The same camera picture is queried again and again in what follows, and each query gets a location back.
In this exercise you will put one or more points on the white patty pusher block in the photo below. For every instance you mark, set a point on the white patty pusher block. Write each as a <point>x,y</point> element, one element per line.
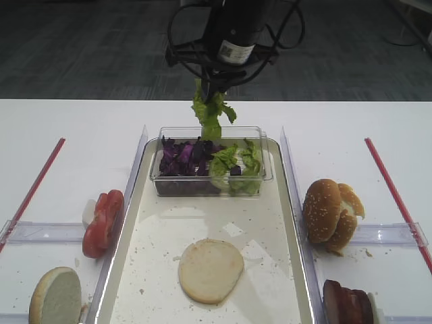
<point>378,315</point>

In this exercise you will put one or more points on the sesame bun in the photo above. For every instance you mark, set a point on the sesame bun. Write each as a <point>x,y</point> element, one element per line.
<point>321,210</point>
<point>351,208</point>

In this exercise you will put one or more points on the clear bun rail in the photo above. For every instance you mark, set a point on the clear bun rail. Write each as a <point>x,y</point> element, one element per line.
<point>397,234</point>
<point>13,318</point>

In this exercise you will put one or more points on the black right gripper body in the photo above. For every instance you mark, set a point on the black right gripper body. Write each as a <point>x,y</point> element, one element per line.
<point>229,43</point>

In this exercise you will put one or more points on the clear bun bottom rail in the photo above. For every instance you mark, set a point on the clear bun bottom rail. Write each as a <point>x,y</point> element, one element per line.
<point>13,318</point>

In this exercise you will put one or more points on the upright bun bottom slice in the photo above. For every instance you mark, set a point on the upright bun bottom slice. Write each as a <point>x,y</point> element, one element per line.
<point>57,297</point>

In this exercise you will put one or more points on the purple cabbage pieces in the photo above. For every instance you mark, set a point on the purple cabbage pieces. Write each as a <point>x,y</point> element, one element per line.
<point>188,158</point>

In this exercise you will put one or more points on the green lettuce in container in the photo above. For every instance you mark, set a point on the green lettuce in container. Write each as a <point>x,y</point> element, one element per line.
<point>236,170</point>

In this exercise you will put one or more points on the green lettuce leaf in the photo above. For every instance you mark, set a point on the green lettuce leaf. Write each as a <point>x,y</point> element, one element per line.
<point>208,113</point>

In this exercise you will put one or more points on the tomato slices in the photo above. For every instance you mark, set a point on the tomato slices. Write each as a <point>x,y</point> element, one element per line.
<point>99,233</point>

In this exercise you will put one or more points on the bun bottom on tray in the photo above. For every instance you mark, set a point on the bun bottom on tray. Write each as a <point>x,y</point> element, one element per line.
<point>209,270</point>

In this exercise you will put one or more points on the white tomato pusher block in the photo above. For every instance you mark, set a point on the white tomato pusher block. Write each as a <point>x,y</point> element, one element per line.
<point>88,212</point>

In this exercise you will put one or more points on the clear patty rail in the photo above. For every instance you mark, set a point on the clear patty rail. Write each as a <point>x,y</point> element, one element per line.
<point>407,320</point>

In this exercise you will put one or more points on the metal baking tray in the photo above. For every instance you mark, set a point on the metal baking tray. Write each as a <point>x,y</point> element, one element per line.
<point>143,286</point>

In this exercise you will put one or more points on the stack of meat patties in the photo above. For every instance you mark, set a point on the stack of meat patties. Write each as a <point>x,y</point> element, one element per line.
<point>345,306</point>

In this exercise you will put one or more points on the sesame bun top rear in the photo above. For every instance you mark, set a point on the sesame bun top rear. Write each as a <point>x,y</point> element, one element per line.
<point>351,208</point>

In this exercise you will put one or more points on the left clear side rail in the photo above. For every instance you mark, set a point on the left clear side rail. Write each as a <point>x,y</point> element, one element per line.
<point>91,313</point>

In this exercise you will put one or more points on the red strip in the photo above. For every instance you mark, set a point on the red strip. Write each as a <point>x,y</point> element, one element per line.
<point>398,199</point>
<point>32,192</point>

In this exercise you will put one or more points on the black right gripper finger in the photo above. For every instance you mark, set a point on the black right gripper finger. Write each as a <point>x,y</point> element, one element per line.
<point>209,87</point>

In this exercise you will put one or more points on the sesame bun top front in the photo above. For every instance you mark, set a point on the sesame bun top front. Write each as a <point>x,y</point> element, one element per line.
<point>321,210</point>

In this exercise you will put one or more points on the right red strip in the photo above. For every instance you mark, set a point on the right red strip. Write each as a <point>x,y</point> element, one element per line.
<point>398,199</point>

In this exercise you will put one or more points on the clear plastic salad container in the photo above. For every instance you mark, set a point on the clear plastic salad container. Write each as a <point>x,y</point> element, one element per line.
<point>201,185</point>

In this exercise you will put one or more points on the clear tomato rail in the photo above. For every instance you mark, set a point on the clear tomato rail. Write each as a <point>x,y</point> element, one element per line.
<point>27,232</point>

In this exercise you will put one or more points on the left red strip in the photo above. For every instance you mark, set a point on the left red strip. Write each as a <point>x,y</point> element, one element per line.
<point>32,192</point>

